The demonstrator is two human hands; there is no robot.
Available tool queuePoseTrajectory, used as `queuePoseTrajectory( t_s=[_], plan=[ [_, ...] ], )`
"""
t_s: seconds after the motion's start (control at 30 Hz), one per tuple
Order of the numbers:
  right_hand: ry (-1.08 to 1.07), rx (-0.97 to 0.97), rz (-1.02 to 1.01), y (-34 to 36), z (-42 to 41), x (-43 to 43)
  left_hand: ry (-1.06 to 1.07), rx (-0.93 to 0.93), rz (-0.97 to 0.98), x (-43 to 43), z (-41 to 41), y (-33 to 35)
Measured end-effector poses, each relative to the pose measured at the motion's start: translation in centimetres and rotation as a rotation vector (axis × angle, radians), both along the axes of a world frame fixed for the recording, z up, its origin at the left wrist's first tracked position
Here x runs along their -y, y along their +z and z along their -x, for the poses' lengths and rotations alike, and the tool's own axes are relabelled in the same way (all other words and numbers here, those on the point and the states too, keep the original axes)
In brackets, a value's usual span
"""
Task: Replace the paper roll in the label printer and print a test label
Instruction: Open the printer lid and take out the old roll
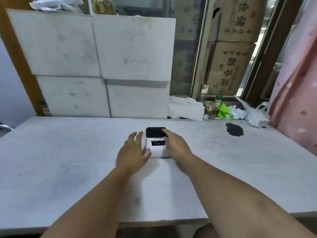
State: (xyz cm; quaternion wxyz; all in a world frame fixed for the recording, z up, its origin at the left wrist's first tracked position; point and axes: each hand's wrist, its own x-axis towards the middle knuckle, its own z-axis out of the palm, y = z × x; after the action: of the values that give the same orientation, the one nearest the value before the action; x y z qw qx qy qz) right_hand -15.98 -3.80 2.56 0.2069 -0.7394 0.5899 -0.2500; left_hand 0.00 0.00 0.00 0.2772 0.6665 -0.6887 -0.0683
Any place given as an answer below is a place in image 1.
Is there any person's left hand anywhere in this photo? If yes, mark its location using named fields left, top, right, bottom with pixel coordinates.
left=116, top=131, right=152, bottom=175

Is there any person's right hand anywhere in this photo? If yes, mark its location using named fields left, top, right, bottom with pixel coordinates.
left=162, top=129, right=194, bottom=167

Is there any white label printer black lid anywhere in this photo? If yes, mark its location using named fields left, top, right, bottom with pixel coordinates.
left=145, top=127, right=171, bottom=158

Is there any person's left forearm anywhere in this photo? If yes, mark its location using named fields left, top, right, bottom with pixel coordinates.
left=40, top=167, right=135, bottom=238

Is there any person's right forearm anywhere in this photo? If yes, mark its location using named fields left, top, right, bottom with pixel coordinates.
left=174, top=154, right=317, bottom=238

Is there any white tissue paper sheet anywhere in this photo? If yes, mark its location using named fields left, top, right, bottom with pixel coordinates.
left=168, top=96, right=205, bottom=121

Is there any tall clear glass bottle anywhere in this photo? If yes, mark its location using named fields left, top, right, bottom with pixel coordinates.
left=200, top=85, right=209, bottom=103

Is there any green paper scrap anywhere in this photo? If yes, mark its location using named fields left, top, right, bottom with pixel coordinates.
left=218, top=103, right=235, bottom=120

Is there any brown printed cardboard box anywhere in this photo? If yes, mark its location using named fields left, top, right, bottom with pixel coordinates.
left=173, top=0, right=207, bottom=41
left=205, top=41, right=256, bottom=97
left=217, top=0, right=269, bottom=43
left=170, top=41, right=200, bottom=95

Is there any small bottle red label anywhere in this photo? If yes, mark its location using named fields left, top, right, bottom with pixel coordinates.
left=39, top=99, right=52, bottom=117

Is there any white plastic bag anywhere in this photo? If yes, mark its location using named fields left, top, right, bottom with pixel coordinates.
left=234, top=95, right=271, bottom=128

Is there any person's leg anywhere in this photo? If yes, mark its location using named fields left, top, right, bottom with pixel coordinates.
left=193, top=224, right=220, bottom=238

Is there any yellowish plastic bag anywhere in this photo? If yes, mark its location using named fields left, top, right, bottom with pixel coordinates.
left=91, top=0, right=117, bottom=16

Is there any pink spotted curtain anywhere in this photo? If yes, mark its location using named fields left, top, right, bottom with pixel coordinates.
left=268, top=0, right=317, bottom=156

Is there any clear crumpled plastic bag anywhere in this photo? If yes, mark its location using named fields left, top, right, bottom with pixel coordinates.
left=29, top=0, right=85, bottom=12

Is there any grey metal window frame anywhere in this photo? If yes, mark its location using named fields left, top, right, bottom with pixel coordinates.
left=190, top=0, right=215, bottom=100

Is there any dark brown window frame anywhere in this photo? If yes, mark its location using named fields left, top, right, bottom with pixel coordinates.
left=242, top=0, right=304, bottom=107

